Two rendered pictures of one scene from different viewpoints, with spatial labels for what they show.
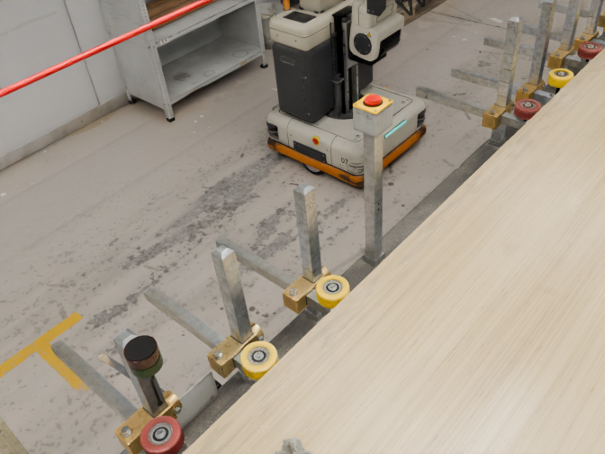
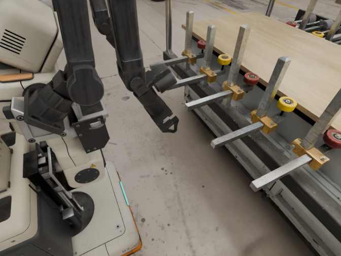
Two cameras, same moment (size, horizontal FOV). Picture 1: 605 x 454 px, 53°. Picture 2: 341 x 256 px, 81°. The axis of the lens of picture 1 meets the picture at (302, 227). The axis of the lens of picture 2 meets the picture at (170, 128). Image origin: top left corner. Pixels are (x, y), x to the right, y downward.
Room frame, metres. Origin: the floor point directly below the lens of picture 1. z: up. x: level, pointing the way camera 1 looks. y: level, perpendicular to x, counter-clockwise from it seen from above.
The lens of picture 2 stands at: (2.14, -0.04, 1.51)
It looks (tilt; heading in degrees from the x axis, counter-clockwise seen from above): 46 degrees down; 288
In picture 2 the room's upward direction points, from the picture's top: straight up
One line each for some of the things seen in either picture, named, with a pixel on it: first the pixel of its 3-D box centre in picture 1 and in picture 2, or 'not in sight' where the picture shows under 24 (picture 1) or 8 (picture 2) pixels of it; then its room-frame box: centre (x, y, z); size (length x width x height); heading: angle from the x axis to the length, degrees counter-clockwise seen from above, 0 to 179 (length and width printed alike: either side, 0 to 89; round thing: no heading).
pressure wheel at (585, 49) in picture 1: (587, 59); (249, 84); (2.02, -1.12, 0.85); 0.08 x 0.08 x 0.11
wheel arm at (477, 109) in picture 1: (471, 107); (295, 165); (1.81, -0.63, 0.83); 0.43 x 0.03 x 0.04; 45
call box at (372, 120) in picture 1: (373, 116); not in sight; (1.25, -0.20, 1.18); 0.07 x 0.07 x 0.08; 45
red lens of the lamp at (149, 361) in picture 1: (141, 352); not in sight; (0.69, 0.31, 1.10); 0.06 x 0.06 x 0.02
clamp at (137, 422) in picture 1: (150, 422); not in sight; (0.70, 0.36, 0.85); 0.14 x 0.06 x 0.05; 135
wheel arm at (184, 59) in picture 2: (586, 13); (178, 60); (2.51, -1.34, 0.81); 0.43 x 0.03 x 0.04; 45
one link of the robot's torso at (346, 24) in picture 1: (376, 38); (74, 157); (2.79, -0.46, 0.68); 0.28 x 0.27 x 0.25; 134
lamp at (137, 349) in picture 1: (154, 382); not in sight; (0.69, 0.31, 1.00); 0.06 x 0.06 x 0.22; 45
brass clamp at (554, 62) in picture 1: (561, 56); (232, 90); (2.11, -1.07, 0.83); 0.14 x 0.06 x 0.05; 135
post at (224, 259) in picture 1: (239, 324); not in sight; (0.90, 0.17, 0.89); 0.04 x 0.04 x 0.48; 45
